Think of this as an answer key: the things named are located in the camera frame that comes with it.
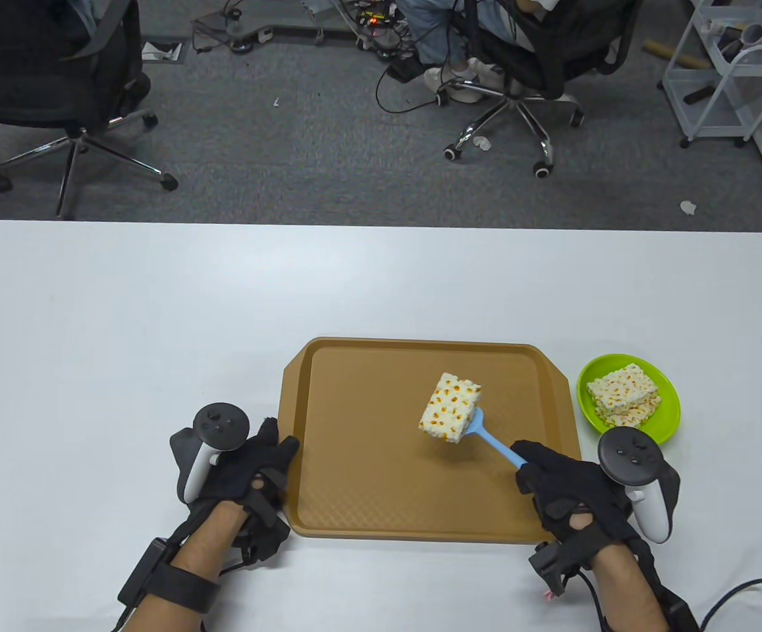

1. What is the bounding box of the person's right forearm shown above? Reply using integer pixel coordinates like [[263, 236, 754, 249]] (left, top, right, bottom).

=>
[[590, 545, 672, 632]]

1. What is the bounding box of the black and white controller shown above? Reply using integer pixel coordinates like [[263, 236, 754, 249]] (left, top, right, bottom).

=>
[[169, 402, 250, 506], [597, 426, 682, 544]]

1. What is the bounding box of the blue spatula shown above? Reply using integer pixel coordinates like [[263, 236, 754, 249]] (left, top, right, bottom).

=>
[[462, 407, 530, 470]]

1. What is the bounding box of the black box on left forearm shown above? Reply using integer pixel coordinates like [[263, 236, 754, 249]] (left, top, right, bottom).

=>
[[117, 537, 172, 610]]

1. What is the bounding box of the black and white right controller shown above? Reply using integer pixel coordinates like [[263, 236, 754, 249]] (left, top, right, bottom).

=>
[[597, 426, 682, 544]]

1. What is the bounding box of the tangle of black floor cables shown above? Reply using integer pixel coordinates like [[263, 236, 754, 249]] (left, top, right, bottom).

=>
[[191, 0, 480, 114]]

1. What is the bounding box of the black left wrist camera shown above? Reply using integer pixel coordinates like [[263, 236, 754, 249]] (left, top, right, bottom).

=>
[[232, 486, 291, 566]]

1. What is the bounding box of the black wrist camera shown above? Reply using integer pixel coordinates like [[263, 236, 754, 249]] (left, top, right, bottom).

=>
[[232, 486, 291, 566], [528, 525, 595, 597]]

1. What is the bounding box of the person's left hand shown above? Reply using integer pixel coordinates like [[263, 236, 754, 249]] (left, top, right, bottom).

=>
[[204, 418, 300, 513]]

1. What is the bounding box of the cardboard tube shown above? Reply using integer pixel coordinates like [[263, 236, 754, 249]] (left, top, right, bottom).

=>
[[641, 38, 712, 72]]

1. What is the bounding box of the brown plastic tray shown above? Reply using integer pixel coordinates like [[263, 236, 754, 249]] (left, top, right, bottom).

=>
[[278, 336, 584, 545]]

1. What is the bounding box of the white metal cart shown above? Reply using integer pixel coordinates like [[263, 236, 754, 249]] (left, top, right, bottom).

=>
[[656, 0, 762, 149]]

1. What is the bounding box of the green plate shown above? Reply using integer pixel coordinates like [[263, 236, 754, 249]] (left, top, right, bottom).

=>
[[576, 353, 682, 446]]

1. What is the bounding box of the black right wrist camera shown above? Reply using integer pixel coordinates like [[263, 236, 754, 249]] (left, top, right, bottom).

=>
[[528, 525, 595, 597]]

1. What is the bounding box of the black mesh office chair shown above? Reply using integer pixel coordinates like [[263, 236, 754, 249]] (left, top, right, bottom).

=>
[[441, 0, 640, 180]]

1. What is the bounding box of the grey desk foot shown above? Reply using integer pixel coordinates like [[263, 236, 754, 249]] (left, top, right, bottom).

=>
[[192, 13, 329, 55]]

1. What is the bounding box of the black left forearm strap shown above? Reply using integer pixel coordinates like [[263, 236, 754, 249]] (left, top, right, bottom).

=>
[[155, 564, 223, 614]]

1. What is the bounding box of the person's left forearm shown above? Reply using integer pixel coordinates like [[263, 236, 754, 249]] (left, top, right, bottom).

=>
[[122, 502, 251, 632]]

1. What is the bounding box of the black and white left controller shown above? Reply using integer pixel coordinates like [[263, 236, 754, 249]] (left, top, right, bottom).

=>
[[169, 402, 250, 506]]

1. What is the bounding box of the black cable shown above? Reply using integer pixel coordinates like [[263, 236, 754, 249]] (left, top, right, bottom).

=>
[[698, 578, 762, 632]]

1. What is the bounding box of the person's right hand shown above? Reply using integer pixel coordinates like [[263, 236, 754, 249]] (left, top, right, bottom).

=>
[[509, 440, 633, 546]]

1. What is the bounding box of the white puffed rice cake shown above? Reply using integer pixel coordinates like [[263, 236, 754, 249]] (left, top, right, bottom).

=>
[[585, 363, 660, 405], [418, 372, 485, 444], [593, 392, 662, 429]]

